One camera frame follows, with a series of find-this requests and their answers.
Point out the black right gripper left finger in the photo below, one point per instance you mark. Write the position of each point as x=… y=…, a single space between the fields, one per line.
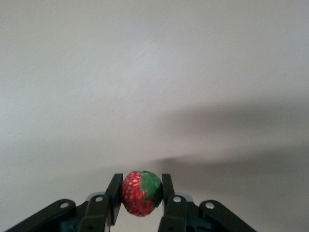
x=96 y=212

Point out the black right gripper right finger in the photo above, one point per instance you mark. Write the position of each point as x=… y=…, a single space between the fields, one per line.
x=178 y=215

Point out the red strawberry green calyx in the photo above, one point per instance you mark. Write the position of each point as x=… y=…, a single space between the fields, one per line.
x=135 y=193

